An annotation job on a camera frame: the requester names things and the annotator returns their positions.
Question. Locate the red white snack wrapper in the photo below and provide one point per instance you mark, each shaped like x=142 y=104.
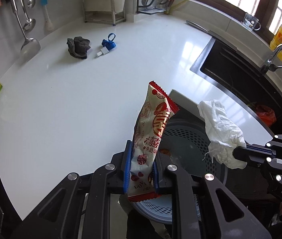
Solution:
x=152 y=120

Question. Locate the white paper towel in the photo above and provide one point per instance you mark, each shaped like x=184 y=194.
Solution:
x=223 y=134

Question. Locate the red plastic bag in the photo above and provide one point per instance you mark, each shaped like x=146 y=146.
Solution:
x=266 y=114

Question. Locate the clear glass mug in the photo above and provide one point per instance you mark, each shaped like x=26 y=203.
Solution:
x=252 y=23

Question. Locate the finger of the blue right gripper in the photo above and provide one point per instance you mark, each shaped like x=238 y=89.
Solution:
x=252 y=159
x=252 y=149

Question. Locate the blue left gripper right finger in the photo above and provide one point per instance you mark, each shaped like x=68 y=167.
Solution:
x=155 y=176

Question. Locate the steel spatula turner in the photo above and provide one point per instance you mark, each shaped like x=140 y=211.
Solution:
x=31 y=46

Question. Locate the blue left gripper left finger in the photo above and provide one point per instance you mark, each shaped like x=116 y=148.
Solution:
x=127 y=165

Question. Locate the steel ladle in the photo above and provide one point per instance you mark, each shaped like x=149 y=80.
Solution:
x=27 y=12

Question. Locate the dark grey rag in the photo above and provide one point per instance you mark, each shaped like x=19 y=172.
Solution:
x=78 y=47

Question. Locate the steel cutting board rack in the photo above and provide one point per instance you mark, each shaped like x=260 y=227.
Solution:
x=110 y=18

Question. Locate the black kitchen sink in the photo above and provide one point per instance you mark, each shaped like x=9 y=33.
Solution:
x=232 y=72

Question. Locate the blue perforated trash basket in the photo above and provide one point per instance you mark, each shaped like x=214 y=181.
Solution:
x=187 y=144

